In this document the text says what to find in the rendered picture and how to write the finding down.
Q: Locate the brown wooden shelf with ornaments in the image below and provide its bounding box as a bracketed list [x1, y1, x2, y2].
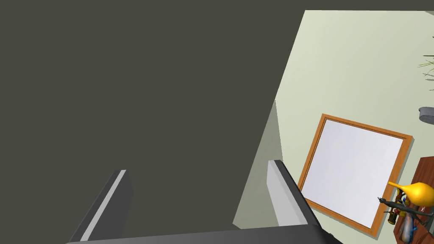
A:
[378, 156, 434, 244]

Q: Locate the wood-framed white picture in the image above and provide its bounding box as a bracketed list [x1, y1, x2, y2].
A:
[297, 113, 414, 238]

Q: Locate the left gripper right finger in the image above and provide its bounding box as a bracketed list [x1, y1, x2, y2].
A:
[266, 159, 322, 227]

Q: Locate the green plant in grey pot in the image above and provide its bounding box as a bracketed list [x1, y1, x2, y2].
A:
[417, 35, 434, 125]

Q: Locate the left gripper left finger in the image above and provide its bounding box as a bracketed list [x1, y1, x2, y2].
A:
[69, 169, 133, 243]

